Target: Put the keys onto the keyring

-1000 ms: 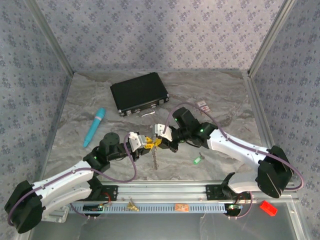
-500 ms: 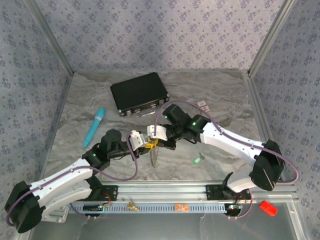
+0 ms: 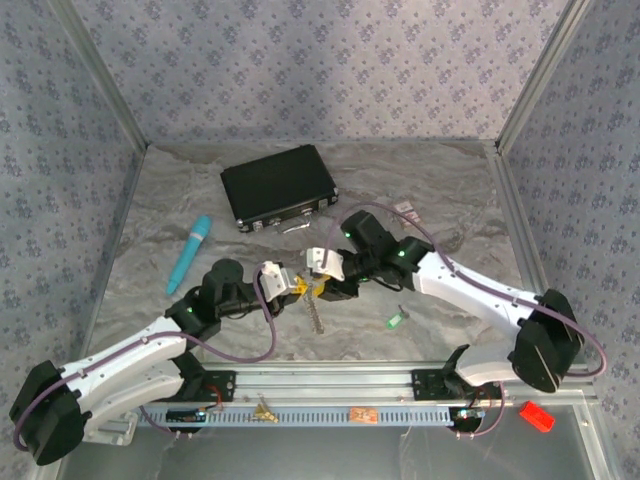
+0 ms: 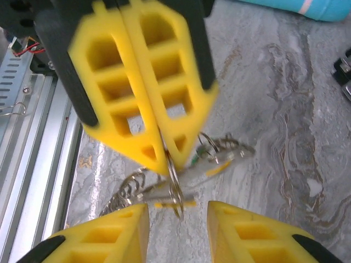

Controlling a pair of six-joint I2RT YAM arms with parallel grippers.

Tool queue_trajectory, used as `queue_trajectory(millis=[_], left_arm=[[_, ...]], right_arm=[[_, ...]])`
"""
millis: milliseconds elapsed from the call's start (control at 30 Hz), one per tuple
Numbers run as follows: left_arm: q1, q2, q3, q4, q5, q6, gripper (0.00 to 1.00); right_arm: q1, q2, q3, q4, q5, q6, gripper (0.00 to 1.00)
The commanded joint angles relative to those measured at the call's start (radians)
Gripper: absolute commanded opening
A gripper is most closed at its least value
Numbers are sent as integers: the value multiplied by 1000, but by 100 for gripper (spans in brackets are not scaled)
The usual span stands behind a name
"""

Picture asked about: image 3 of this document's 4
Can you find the green plastic key tag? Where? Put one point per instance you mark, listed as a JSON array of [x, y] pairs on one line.
[[395, 321]]

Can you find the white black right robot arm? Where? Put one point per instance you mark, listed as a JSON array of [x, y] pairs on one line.
[[470, 295]]

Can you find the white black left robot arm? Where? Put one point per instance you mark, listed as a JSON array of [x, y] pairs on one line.
[[120, 365]]

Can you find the teal plastic cylinder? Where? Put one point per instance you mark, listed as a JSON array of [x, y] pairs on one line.
[[192, 250]]

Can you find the small playing card box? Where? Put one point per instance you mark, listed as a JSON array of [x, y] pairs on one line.
[[407, 210]]

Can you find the black briefcase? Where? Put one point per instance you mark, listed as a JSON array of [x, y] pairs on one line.
[[277, 187]]

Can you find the small brass triangular piece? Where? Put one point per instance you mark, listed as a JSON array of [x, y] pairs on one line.
[[262, 414]]

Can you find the orange sticker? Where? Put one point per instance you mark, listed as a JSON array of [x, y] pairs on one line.
[[363, 414]]

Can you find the small circuit board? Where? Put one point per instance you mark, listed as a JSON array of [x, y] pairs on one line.
[[185, 415], [467, 417]]

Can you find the red plastic block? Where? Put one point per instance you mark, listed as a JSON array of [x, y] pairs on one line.
[[536, 416]]

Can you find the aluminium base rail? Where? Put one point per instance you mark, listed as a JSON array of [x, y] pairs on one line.
[[325, 382]]

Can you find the aluminium side rail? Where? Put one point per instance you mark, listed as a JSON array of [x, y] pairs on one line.
[[116, 240], [515, 210]]

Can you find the aluminium frame post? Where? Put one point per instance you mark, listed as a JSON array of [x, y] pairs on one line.
[[102, 75], [540, 75]]

